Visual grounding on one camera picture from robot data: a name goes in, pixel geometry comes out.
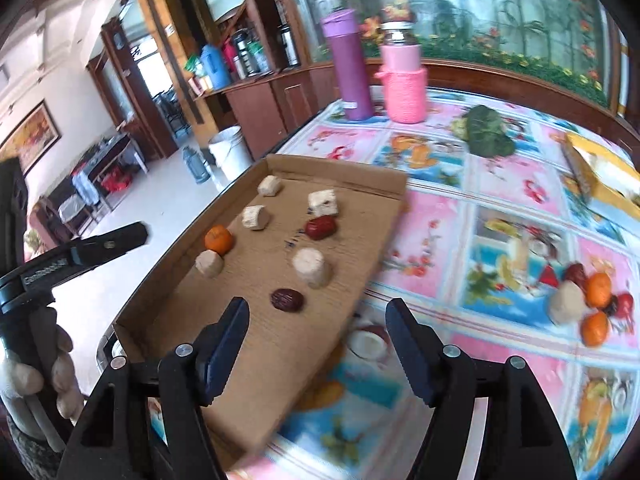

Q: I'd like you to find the wooden side cabinet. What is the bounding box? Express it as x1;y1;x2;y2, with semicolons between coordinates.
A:
192;67;346;161

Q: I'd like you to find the golden gift box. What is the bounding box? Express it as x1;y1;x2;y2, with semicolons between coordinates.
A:
560;132;640;221

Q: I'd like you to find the white cube chunk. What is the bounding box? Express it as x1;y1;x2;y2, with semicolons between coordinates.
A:
307;188;340;218

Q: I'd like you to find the blue water jug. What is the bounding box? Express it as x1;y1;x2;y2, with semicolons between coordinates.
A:
181;146;212;184

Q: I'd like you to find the green leafy vegetable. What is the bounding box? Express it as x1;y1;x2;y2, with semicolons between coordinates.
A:
452;105;517;157

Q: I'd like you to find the beige yam chunk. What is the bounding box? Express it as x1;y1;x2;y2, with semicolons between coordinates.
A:
195;250;224;279

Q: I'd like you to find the person's left hand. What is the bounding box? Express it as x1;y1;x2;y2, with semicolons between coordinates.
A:
0;305;86;456

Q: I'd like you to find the blue kettle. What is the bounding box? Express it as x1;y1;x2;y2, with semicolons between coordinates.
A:
200;44;232;90

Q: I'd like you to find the purple thermos bottle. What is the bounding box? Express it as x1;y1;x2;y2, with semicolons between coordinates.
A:
320;8;374;122

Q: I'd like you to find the small red date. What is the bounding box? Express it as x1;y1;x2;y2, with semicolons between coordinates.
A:
305;216;337;241

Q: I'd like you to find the person's left forearm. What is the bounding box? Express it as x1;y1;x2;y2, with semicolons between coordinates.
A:
0;395;63;480

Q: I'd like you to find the pink knitted-sleeve bottle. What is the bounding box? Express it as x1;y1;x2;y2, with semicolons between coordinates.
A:
376;21;429;124

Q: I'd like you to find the flower-print glass partition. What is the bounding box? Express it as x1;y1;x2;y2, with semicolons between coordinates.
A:
285;0;631;111

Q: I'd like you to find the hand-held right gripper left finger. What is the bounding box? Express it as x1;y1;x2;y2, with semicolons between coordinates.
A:
56;296;251;480

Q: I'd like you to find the dark brown date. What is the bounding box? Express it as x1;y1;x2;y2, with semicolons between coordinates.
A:
270;287;304;314

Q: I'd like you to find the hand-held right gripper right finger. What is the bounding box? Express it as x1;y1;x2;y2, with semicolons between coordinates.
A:
385;297;573;480

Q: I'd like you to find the cardboard box tray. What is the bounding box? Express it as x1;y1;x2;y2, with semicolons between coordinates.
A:
112;154;410;473

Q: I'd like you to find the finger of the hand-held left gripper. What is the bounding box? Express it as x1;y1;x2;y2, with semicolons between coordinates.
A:
62;221;149;267

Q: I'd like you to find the large round beige cake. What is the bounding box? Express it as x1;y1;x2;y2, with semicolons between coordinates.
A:
547;280;587;326

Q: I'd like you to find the white plastic bucket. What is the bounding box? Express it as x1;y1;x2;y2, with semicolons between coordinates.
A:
207;126;253;176

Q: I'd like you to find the large red date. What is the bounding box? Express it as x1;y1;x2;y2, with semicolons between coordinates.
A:
565;262;588;291

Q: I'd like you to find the framed wall picture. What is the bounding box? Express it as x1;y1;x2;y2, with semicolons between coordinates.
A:
0;100;62;176

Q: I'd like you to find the beige puffed snack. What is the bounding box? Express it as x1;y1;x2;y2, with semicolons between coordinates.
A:
242;205;271;231

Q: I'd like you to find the orange mandarin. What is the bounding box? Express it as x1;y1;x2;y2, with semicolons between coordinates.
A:
205;225;235;255
580;311;611;347
586;272;613;309

